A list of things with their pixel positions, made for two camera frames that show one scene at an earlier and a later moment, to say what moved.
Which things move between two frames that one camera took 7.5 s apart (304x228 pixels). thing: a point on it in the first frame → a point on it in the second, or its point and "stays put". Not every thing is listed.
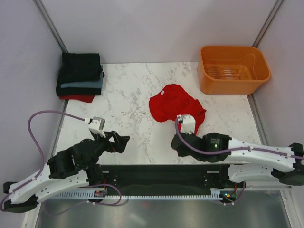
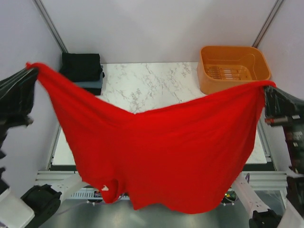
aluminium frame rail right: [267, 23] stays put
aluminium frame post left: [46, 18] stays put
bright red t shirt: [174, 100] → [186, 156]
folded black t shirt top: [76, 67] stays put
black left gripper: [121, 140] → [16, 96]
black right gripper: [181, 154] → [284, 105]
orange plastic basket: [231, 70] stays put
